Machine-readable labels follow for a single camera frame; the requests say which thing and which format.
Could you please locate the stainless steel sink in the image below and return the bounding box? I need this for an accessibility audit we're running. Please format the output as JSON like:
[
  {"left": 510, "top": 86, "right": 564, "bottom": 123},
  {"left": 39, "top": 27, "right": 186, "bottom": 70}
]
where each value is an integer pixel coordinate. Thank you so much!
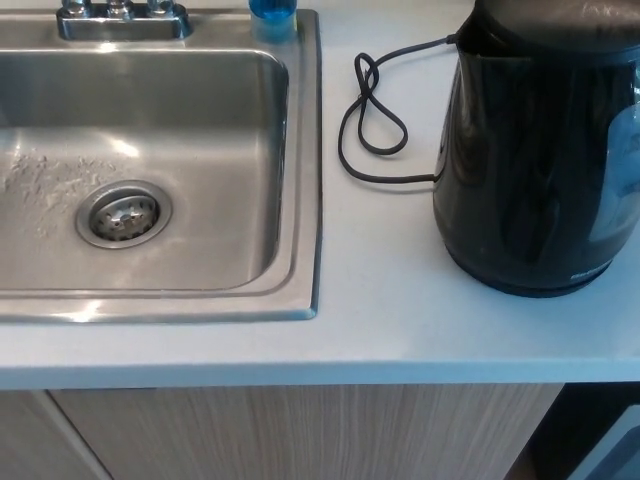
[{"left": 0, "top": 8, "right": 324, "bottom": 324}]

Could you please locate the metal sink drain strainer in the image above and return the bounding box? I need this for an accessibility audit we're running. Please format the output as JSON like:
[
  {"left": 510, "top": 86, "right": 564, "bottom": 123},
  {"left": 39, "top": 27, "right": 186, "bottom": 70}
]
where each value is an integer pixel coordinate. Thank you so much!
[{"left": 74, "top": 179, "right": 174, "bottom": 249}]

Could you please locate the black electric kettle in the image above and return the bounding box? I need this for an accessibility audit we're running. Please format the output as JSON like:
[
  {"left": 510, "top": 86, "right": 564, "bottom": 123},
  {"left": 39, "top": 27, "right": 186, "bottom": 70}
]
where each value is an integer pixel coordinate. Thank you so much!
[{"left": 432, "top": 0, "right": 640, "bottom": 295}]

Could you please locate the black kettle base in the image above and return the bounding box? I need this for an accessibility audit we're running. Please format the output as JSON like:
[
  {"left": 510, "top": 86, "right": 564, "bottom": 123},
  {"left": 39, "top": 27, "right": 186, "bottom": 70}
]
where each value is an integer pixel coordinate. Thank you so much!
[{"left": 487, "top": 272, "right": 614, "bottom": 300}]

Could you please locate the built-in kitchen appliance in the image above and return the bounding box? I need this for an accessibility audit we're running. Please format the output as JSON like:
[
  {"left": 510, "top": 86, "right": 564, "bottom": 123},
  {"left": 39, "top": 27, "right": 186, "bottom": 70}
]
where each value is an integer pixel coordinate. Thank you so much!
[{"left": 519, "top": 382, "right": 640, "bottom": 480}]

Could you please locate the black power cord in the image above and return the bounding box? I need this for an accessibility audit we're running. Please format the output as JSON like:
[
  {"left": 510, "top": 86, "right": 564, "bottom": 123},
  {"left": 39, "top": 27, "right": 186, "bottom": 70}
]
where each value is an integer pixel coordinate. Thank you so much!
[{"left": 339, "top": 35, "right": 459, "bottom": 182}]

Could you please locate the blue dish soap bottle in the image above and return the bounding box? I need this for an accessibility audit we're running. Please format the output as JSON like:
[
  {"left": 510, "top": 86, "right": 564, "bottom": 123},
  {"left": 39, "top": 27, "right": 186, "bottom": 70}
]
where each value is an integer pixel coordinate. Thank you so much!
[{"left": 248, "top": 0, "right": 300, "bottom": 44}]

